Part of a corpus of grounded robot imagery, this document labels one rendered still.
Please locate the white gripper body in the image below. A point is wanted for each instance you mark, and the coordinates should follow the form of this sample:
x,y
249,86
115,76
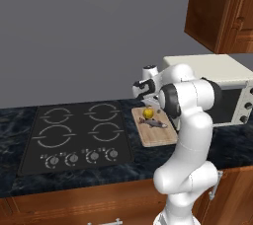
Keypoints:
x,y
152,100

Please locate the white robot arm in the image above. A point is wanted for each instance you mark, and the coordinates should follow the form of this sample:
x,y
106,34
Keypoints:
x,y
194,127

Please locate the yellow lemon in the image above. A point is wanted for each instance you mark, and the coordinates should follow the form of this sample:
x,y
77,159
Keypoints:
x,y
148,113

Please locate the grey fish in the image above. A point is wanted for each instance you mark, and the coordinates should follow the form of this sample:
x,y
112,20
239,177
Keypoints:
x,y
154,123

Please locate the wooden cutting board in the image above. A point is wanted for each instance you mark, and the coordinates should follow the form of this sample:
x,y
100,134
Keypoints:
x,y
156,135

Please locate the grey hob knob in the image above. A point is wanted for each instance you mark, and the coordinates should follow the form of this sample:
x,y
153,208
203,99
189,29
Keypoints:
x,y
72,159
93,156
113,154
53,161

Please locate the black hob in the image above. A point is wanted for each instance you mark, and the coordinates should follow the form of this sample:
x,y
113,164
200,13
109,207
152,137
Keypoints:
x,y
79,136

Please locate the white microwave oven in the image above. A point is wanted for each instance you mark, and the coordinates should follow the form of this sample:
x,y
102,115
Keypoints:
x,y
230,71

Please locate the brown wooden drawer front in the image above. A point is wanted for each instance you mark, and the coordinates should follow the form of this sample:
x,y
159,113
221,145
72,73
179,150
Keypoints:
x,y
82,206

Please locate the brown wooden cupboard door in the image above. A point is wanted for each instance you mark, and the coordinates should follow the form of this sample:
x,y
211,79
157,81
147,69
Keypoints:
x,y
234,199

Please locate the brown wooden wall cupboard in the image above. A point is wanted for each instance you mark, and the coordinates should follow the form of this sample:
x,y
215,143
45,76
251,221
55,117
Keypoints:
x,y
224,12

